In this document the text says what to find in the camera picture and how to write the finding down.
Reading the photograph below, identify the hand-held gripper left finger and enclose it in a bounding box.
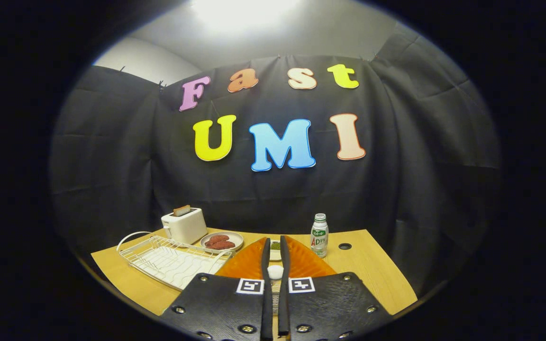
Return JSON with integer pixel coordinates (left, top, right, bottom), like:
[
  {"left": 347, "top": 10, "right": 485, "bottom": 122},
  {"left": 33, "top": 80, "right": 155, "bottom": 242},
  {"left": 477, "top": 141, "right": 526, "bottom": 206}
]
[{"left": 159, "top": 237, "right": 273, "bottom": 341}]

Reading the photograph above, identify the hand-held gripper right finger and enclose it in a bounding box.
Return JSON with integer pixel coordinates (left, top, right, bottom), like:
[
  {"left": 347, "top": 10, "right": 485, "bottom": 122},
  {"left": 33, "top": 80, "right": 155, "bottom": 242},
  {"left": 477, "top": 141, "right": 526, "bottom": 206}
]
[{"left": 278, "top": 235, "right": 392, "bottom": 341}]

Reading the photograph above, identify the white-tipped metal spoon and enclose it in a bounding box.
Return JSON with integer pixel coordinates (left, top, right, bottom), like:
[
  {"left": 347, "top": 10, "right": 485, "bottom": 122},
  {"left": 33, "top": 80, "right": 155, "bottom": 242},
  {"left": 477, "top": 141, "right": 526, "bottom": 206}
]
[{"left": 267, "top": 265, "right": 284, "bottom": 317}]

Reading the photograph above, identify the white wire dish rack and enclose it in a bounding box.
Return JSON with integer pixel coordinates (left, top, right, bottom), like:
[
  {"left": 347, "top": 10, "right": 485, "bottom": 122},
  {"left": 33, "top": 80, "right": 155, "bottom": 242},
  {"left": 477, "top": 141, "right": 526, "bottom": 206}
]
[{"left": 117, "top": 231, "right": 233, "bottom": 291}]

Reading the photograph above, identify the beige round plate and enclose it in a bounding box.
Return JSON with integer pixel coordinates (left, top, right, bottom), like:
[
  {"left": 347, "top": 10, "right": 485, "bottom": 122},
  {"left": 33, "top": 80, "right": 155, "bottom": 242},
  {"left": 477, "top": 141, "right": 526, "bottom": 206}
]
[{"left": 200, "top": 232, "right": 244, "bottom": 251}]

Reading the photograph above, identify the white and green drink bottle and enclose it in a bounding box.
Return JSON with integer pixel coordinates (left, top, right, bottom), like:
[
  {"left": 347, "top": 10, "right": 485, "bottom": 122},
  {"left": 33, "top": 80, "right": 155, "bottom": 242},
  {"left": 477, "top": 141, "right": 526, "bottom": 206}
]
[{"left": 310, "top": 213, "right": 329, "bottom": 259}]

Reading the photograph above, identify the white toaster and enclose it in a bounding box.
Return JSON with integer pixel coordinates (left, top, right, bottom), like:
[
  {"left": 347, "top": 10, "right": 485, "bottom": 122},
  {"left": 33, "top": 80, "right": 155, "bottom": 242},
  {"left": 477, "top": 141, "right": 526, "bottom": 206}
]
[{"left": 161, "top": 207, "right": 208, "bottom": 245}]

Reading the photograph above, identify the black backdrop cloth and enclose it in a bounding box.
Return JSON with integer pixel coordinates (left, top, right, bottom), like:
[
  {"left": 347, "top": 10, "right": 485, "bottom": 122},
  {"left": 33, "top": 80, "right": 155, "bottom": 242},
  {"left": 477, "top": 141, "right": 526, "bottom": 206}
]
[{"left": 49, "top": 24, "right": 501, "bottom": 294}]

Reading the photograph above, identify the ceiling light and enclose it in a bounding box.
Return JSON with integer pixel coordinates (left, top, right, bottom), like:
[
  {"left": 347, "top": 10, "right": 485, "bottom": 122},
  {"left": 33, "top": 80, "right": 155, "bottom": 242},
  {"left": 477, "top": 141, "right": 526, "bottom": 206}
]
[{"left": 190, "top": 0, "right": 302, "bottom": 29}]

